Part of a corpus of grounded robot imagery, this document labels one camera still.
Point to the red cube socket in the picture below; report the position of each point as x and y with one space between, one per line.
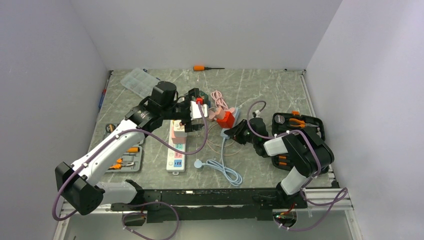
223 123

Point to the orange handled screwdriver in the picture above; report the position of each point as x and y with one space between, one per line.
201 68

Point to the white power strip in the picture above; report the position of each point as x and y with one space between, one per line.
175 162

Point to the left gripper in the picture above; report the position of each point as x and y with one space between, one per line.
188 125

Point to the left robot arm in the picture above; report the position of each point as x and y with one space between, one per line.
80 183

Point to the green cube socket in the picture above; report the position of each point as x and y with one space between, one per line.
203 97

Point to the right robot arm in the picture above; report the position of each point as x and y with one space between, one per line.
303 150

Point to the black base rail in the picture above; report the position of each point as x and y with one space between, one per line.
212 204

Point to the pink charger plug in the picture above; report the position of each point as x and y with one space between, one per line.
217 113

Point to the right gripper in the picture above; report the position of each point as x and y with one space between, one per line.
235 133

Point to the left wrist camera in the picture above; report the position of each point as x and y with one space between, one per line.
197 111

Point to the grey tool tray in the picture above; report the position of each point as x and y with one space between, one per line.
130 161

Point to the pink cube socket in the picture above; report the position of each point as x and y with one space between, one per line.
177 140

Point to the light blue power strip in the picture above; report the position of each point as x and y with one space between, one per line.
234 119

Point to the white cube socket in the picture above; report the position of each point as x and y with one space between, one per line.
179 129

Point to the clear plastic screw box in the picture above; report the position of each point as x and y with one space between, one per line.
139 82

